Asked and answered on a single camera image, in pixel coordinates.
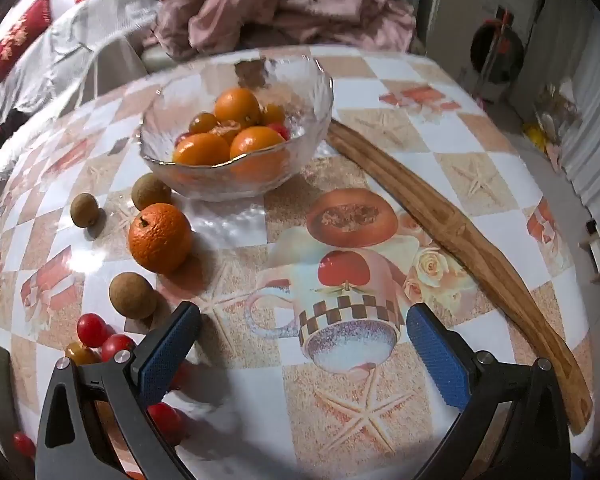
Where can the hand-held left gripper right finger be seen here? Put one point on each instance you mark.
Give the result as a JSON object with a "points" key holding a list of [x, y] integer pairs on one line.
{"points": [[437, 355]]}

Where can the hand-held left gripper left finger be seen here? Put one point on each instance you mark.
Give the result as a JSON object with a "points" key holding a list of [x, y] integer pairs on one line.
{"points": [[165, 355]]}

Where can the brown kiwi lower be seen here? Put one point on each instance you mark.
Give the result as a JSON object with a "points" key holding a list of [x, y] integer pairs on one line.
{"points": [[132, 294]]}

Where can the yellow-brown cherry tomato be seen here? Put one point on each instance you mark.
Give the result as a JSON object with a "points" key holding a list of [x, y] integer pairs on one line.
{"points": [[203, 122], [81, 353]]}

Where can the printed checkered tablecloth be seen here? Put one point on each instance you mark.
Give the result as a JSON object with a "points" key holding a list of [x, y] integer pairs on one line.
{"points": [[360, 270]]}

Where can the mandarin with green stem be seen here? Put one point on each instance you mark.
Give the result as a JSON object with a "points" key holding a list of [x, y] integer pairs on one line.
{"points": [[160, 237]]}

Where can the curved wooden strip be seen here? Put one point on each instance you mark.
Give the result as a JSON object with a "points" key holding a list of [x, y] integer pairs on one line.
{"points": [[460, 230]]}

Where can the brown kiwi near bowl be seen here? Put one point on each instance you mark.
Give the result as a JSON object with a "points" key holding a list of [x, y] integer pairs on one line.
{"points": [[151, 191]]}

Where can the brown kiwi upper left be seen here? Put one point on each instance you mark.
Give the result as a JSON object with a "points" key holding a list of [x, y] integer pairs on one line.
{"points": [[85, 208]]}

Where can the orange mandarin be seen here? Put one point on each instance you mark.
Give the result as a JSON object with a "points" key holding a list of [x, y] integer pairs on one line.
{"points": [[237, 106], [257, 142], [201, 150]]}

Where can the orange cherry tomato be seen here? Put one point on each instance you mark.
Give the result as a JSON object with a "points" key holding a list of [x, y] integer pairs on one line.
{"points": [[271, 114]]}

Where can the dark clothing pile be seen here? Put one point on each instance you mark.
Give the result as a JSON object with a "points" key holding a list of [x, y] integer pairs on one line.
{"points": [[2, 132]]}

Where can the clear glass bowl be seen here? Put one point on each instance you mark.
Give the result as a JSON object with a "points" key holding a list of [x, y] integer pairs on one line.
{"points": [[305, 85]]}

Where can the black round pan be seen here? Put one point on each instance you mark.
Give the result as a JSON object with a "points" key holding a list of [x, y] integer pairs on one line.
{"points": [[497, 52]]}

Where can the grey-white blanket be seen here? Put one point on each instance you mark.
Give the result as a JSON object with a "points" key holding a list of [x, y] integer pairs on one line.
{"points": [[80, 45]]}

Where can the pink cloth pile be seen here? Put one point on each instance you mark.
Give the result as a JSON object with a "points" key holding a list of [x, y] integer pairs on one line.
{"points": [[280, 5]]}

